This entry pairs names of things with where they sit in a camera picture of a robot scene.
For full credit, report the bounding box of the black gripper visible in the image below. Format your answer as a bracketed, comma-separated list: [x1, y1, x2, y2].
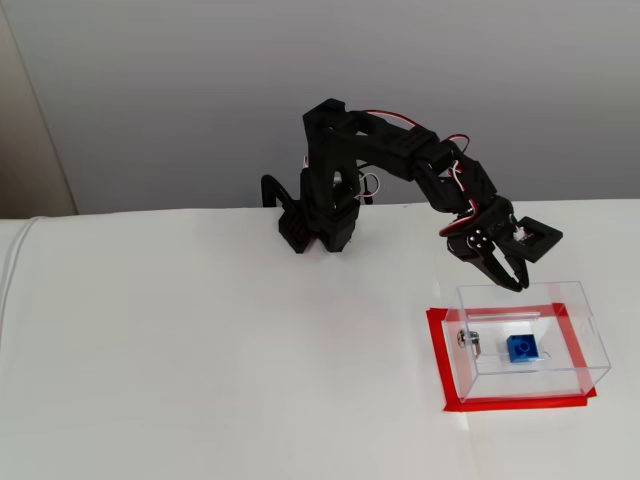
[438, 197, 531, 293]

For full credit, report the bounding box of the blue lego brick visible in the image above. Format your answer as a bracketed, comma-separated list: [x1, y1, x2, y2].
[503, 331, 542, 365]

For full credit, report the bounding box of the transparent plastic box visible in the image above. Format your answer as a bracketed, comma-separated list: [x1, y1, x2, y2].
[446, 280, 612, 404]

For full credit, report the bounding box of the silver cam lock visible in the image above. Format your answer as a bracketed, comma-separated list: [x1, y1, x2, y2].
[457, 329, 485, 359]

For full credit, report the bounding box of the red tape rectangle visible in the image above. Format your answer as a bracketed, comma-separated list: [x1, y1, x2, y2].
[425, 302, 599, 414]

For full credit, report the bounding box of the black table clamp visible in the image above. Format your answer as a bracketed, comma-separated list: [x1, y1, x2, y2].
[259, 173, 297, 212]

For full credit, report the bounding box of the white table cover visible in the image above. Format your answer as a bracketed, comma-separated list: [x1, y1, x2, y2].
[0, 199, 640, 480]

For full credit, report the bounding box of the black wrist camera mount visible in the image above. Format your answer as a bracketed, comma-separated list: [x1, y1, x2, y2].
[509, 215, 565, 264]

